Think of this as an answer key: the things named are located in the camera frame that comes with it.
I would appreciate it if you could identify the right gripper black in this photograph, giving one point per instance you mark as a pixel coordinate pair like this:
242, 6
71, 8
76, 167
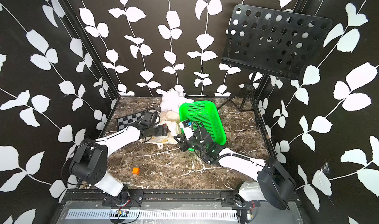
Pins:
183, 144

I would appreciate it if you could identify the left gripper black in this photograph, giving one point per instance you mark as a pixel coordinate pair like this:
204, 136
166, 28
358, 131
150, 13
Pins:
160, 131

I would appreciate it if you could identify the yellow banana print plastic bag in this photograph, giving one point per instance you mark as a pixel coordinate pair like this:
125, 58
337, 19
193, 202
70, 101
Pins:
171, 119

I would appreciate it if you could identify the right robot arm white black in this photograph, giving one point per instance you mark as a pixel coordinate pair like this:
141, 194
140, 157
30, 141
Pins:
272, 182

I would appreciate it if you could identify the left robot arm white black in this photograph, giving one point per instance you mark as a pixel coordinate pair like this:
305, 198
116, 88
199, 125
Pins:
90, 159

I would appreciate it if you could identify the white knotted plastic bag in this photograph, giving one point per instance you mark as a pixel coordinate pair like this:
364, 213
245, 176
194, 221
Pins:
172, 100

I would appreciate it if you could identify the green perforated plastic basket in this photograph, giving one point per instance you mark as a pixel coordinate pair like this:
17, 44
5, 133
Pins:
207, 113

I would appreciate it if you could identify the black white checkerboard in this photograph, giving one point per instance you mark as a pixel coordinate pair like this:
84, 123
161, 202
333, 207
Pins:
129, 120

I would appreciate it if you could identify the small orange cube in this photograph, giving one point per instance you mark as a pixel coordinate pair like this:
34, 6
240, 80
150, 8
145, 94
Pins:
136, 171

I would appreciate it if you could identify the black perforated music stand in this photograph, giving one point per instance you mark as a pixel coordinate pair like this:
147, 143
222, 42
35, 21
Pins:
275, 43

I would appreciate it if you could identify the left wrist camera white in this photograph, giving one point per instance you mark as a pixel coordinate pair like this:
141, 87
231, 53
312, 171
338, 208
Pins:
150, 119

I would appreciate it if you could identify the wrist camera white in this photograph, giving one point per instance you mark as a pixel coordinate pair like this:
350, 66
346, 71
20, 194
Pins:
186, 126
150, 119

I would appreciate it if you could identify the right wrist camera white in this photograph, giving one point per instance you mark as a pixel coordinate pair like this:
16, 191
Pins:
186, 126

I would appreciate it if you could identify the white slotted cable duct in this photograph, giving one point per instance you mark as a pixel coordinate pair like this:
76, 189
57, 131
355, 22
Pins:
130, 215

